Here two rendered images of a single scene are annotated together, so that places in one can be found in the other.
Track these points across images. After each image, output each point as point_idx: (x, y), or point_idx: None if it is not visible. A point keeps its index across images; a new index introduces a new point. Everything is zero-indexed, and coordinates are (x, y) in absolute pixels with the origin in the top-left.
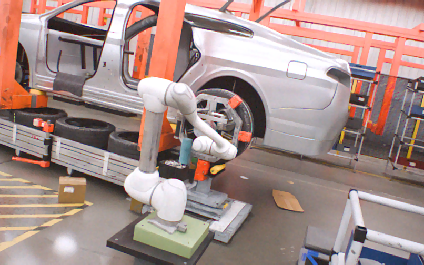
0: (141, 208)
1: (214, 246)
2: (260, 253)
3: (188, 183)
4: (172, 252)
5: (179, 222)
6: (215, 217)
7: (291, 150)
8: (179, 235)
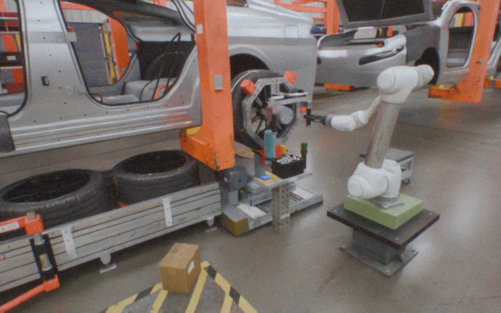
0: (248, 225)
1: (324, 208)
2: (339, 192)
3: (304, 169)
4: (414, 215)
5: None
6: (293, 189)
7: None
8: (403, 200)
